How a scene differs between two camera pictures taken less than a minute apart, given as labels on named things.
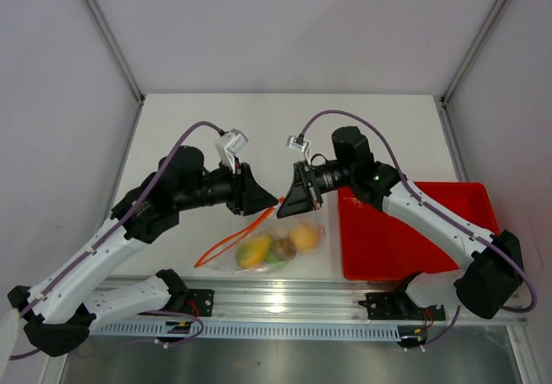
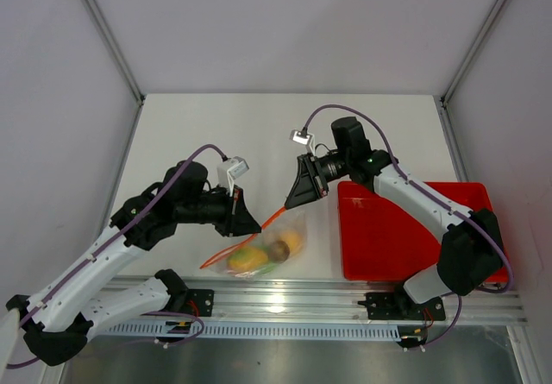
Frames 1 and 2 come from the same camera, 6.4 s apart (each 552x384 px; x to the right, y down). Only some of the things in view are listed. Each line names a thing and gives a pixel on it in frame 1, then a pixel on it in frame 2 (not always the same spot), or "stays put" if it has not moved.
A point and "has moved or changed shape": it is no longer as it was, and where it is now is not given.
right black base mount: [394, 306] stays put
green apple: [271, 258] -> [270, 267]
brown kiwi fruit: [285, 248] stays put
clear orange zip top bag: [268, 243] has moved or changed shape
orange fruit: [304, 236] -> [292, 238]
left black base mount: [197, 301] stays put
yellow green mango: [254, 252] has moved or changed shape
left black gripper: [247, 197] -> [237, 220]
